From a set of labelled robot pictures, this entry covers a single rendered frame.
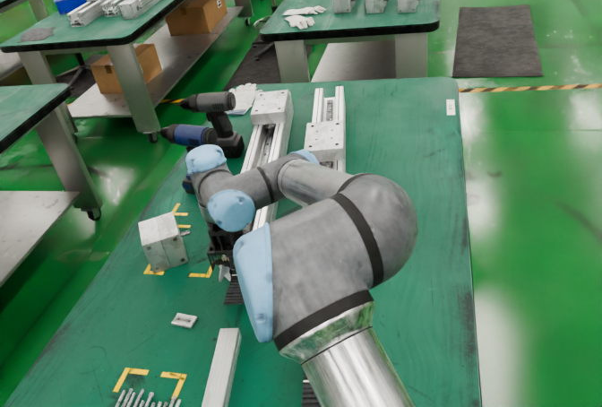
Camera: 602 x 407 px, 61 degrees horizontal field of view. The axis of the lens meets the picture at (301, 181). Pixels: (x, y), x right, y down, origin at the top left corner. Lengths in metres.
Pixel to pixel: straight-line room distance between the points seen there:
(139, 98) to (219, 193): 2.61
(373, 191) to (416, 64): 2.24
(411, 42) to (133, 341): 2.04
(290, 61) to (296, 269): 2.41
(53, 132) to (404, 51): 1.80
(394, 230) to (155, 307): 0.81
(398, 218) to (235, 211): 0.40
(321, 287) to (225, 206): 0.40
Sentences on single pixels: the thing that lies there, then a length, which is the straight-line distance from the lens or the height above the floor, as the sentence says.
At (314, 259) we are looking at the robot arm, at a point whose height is 1.28.
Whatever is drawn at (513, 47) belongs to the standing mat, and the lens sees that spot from 4.36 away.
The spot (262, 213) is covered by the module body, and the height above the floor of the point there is 0.86.
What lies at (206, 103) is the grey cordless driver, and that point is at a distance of 1.63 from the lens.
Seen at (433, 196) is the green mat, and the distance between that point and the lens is 1.42.
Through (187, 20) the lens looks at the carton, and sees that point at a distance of 4.88.
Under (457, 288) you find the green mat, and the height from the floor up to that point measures 0.78.
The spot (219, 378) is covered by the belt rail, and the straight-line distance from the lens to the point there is 1.06.
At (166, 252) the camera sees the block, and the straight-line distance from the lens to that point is 1.32.
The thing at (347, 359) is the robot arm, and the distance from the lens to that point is 0.53.
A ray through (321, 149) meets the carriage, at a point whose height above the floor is 0.90.
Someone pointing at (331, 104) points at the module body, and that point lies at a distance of 1.80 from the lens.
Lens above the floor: 1.65
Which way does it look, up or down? 35 degrees down
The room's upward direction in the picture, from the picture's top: 10 degrees counter-clockwise
